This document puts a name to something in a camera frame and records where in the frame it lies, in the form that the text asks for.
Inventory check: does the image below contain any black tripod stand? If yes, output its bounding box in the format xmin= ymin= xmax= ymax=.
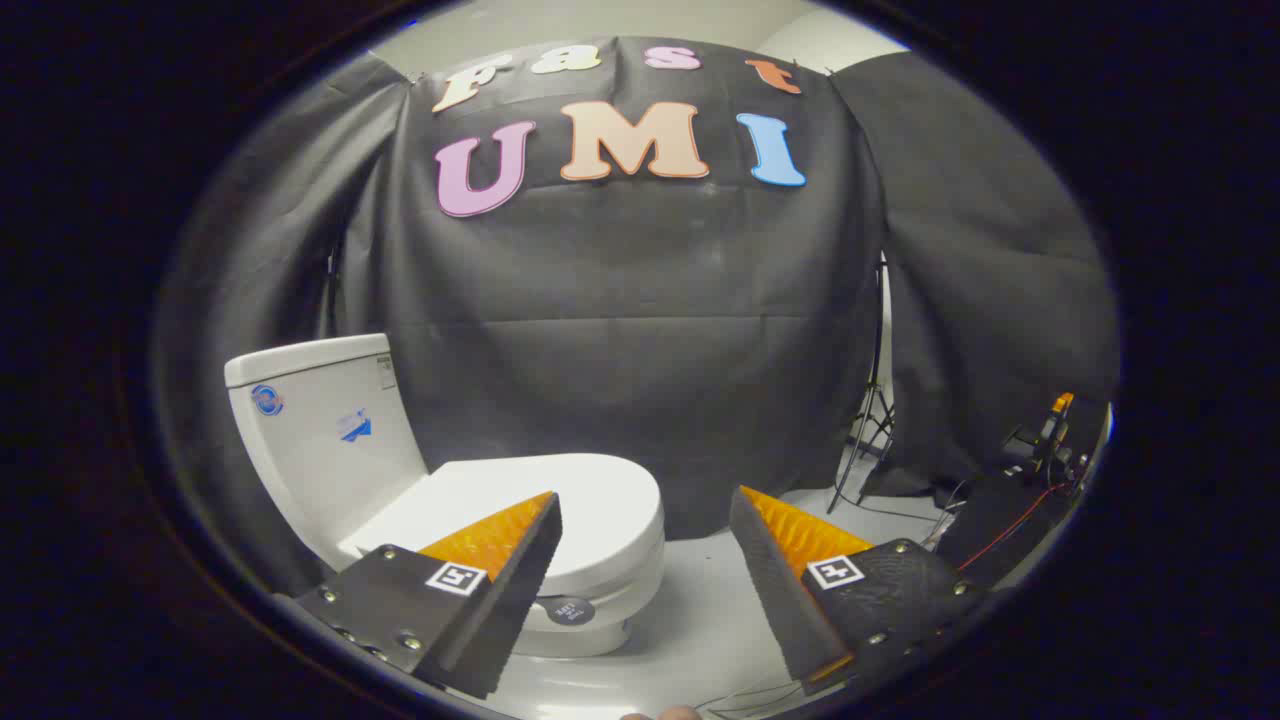
xmin=828 ymin=255 xmax=896 ymax=516

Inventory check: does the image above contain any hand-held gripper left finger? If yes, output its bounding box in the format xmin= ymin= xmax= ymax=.
xmin=285 ymin=490 xmax=564 ymax=701

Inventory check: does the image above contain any white toilet tank cover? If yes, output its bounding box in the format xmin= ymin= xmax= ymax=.
xmin=224 ymin=333 xmax=393 ymax=389

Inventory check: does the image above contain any white toilet lid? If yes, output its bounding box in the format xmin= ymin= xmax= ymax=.
xmin=338 ymin=452 xmax=666 ymax=601

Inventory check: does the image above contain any orange and black device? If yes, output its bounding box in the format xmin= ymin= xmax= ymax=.
xmin=1005 ymin=392 xmax=1091 ymax=491

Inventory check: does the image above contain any white ceramic toilet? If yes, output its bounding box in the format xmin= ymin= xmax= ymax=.
xmin=224 ymin=333 xmax=641 ymax=661

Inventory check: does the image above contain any black backdrop cloth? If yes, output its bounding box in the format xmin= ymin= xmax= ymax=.
xmin=830 ymin=50 xmax=1121 ymax=501
xmin=335 ymin=37 xmax=886 ymax=541
xmin=155 ymin=55 xmax=411 ymax=601

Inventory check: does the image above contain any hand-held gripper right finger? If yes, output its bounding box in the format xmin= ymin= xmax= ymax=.
xmin=728 ymin=486 xmax=991 ymax=698

